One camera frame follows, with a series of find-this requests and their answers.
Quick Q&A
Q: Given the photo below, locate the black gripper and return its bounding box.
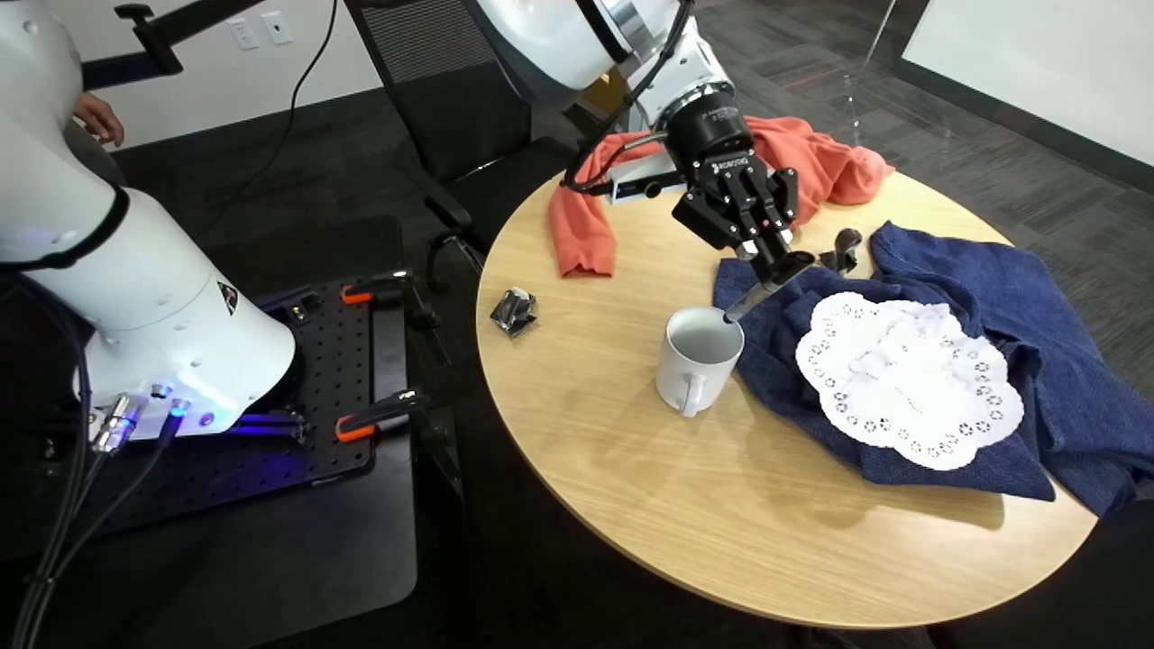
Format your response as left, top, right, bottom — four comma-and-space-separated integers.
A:
668, 105, 815, 283

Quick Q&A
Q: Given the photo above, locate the white ceramic mug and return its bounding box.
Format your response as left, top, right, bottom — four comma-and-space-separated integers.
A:
657, 306, 746, 418

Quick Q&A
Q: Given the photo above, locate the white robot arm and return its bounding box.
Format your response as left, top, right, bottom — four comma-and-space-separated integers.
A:
474, 0, 804, 283

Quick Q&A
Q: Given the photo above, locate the small black binder clip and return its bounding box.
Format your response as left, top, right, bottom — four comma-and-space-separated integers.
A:
819, 227, 860, 275

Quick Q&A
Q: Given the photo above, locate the orange red sweater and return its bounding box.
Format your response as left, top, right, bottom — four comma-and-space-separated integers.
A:
549, 116, 891, 282

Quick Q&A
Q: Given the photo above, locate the white paper doily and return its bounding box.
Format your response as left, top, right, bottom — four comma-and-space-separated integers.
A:
793, 292, 1024, 471

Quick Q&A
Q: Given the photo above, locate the round wooden table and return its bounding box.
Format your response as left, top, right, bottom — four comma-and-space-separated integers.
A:
474, 195, 1096, 629

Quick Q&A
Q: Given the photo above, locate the black office chair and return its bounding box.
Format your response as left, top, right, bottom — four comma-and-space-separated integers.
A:
351, 0, 569, 243

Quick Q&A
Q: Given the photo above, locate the navy blue cloth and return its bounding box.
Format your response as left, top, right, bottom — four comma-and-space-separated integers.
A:
740, 223, 1154, 514

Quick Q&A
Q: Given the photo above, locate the orange black clamp right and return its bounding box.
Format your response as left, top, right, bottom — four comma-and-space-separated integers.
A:
340, 269, 407, 306

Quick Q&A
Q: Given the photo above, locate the orange black clamp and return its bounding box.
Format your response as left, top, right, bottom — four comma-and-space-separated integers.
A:
340, 269, 407, 306
330, 389, 424, 444

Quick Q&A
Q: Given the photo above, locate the orange black clamp left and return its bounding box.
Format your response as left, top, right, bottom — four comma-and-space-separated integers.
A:
330, 389, 424, 444

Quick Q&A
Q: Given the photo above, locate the black perforated mounting board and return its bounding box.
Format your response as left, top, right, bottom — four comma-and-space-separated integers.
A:
252, 282, 407, 491

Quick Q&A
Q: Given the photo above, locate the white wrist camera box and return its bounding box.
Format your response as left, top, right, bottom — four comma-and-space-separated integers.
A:
608, 165, 682, 200

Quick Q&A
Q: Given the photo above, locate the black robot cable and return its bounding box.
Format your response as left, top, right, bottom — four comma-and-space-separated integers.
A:
561, 0, 706, 195

